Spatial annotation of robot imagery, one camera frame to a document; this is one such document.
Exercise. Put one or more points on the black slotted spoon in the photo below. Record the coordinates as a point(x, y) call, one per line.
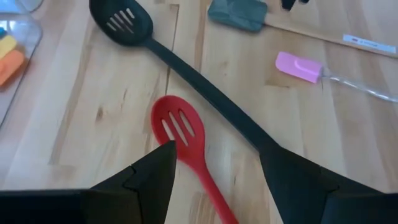
point(124, 28)

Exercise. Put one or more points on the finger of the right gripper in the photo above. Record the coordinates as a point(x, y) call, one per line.
point(288, 3)
point(304, 1)

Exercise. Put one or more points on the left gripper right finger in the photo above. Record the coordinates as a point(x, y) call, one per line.
point(311, 199)

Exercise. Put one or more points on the clear plastic bin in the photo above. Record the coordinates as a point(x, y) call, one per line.
point(28, 34)

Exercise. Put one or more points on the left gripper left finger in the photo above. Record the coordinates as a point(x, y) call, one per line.
point(140, 199)

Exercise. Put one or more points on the red slotted spoon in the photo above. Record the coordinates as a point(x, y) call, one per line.
point(186, 146)

